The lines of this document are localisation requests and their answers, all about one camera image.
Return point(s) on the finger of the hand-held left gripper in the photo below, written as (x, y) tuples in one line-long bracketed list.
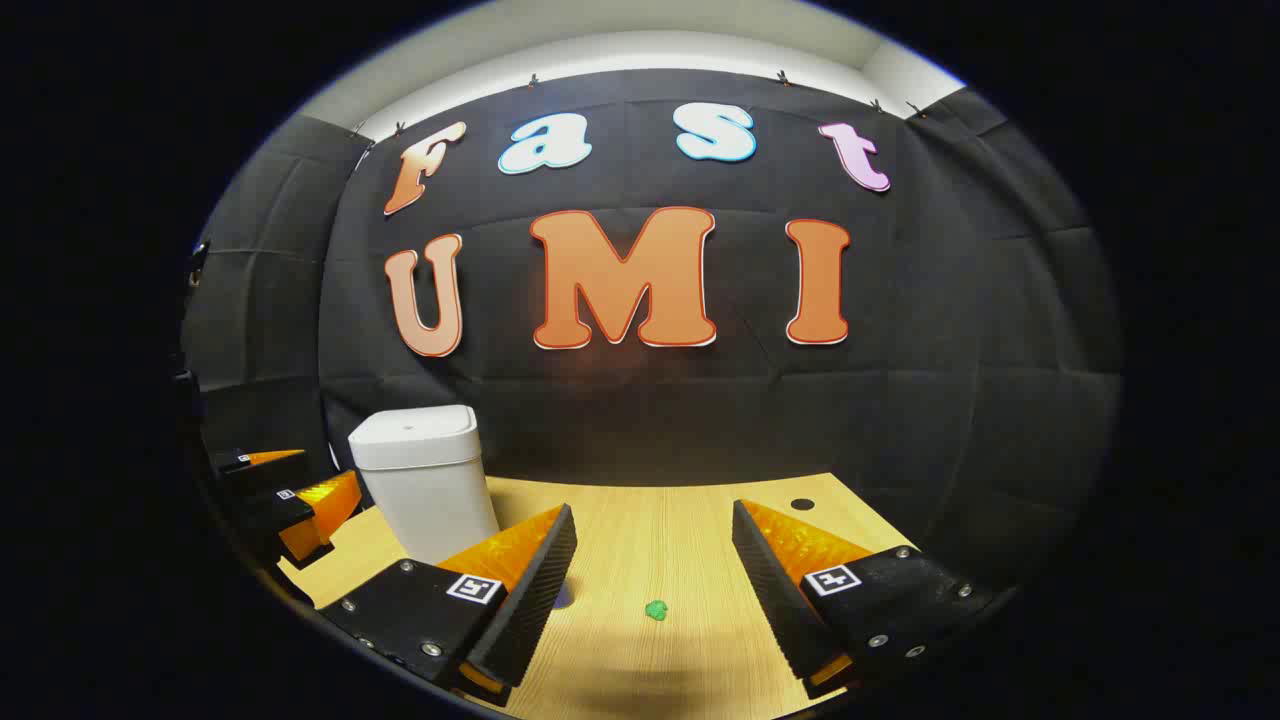
[(235, 468), (275, 510)]

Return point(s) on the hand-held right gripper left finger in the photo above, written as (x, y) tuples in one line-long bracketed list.
[(530, 600)]

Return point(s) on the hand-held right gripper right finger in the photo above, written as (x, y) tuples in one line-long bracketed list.
[(775, 600)]

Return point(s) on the blue pop can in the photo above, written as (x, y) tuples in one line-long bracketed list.
[(563, 596)]

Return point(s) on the green paper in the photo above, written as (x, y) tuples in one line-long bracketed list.
[(656, 610)]

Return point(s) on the white desktop garbage bin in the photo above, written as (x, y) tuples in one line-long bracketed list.
[(425, 480)]

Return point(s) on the wooden desktop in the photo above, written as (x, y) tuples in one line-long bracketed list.
[(650, 540)]

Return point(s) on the black backdrop cloth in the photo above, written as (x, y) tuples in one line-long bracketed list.
[(900, 400)]

